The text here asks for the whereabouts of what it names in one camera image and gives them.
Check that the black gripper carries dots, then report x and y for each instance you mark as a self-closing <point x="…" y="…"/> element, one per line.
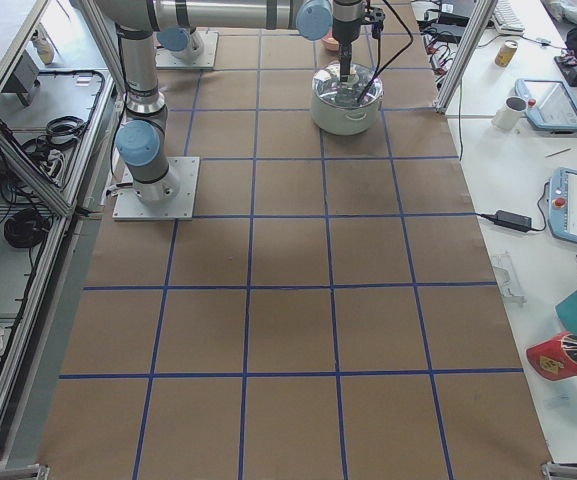
<point x="344" y="29"/>

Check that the glass pot lid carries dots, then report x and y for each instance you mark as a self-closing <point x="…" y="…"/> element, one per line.
<point x="357" y="90"/>

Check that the pink bowl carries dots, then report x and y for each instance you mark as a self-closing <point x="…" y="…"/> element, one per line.
<point x="329" y="42"/>

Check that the white keyboard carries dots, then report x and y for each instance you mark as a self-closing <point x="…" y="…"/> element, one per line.
<point x="505" y="20"/>

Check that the yellow drink can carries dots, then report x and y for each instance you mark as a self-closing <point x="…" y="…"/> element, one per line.
<point x="506" y="53"/>

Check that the white mug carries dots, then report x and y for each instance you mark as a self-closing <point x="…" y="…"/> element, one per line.
<point x="509" y="113"/>

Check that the far blue teach pendant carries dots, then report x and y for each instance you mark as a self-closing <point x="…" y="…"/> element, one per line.
<point x="552" y="106"/>

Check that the black power adapter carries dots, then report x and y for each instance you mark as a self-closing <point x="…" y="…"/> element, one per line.
<point x="510" y="220"/>

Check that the clear plastic holder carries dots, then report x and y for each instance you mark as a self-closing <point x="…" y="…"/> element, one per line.
<point x="507" y="280"/>

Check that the red bottle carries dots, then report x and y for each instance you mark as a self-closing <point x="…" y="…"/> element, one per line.
<point x="556" y="358"/>

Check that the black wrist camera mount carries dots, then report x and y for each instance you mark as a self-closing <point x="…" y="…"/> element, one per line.
<point x="374" y="18"/>

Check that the aluminium frame post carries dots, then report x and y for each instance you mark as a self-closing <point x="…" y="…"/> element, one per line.
<point x="477" y="24"/>

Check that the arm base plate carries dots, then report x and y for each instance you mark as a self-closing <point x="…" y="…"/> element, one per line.
<point x="172" y="197"/>
<point x="206" y="61"/>

